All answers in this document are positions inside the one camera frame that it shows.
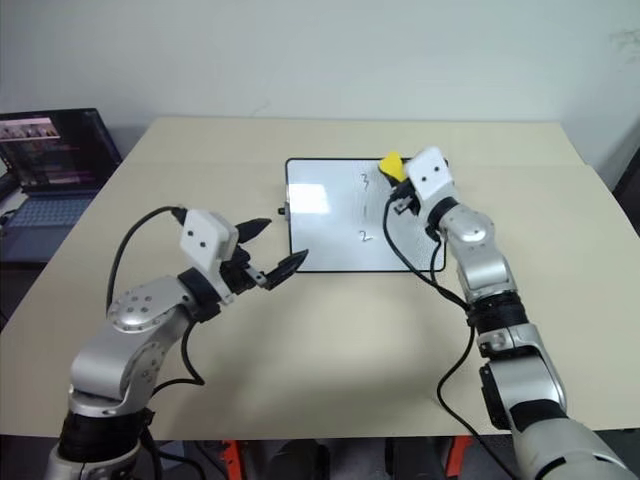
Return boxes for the black-framed whiteboard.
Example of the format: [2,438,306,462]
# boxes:
[284,156,450,275]

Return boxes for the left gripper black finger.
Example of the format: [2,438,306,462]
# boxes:
[262,249,311,292]
[235,217,274,246]

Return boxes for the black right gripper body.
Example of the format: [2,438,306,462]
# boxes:
[387,181,424,219]

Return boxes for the orange table leg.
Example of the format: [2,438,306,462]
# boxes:
[446,434,475,479]
[218,439,242,480]

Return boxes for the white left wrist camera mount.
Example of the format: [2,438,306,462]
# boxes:
[179,209,240,306]

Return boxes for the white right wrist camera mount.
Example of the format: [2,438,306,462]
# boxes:
[404,146,456,205]

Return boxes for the dark rounded shape under table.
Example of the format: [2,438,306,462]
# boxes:
[277,438,332,480]
[388,436,451,480]

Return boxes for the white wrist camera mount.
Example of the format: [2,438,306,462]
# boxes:
[404,146,456,205]
[179,209,240,306]

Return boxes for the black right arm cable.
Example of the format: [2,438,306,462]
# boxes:
[381,195,522,480]

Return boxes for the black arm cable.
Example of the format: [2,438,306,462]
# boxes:
[105,205,206,397]
[381,195,522,480]

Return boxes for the open blue laptop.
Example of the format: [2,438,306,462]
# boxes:
[0,107,124,265]

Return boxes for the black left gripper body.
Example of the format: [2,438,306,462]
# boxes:
[218,243,268,297]

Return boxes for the yellow whiteboard eraser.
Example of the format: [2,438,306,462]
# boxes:
[377,150,406,182]

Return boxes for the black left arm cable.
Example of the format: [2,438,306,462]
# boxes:
[105,205,206,397]

